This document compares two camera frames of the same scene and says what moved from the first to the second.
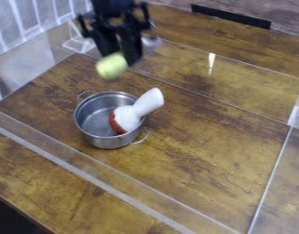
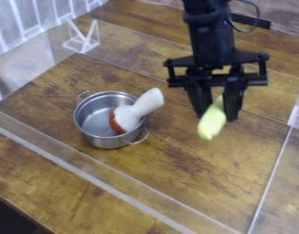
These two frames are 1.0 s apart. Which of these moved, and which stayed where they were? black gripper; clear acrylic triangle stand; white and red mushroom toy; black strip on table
Moved: black gripper
Stayed: clear acrylic triangle stand; black strip on table; white and red mushroom toy
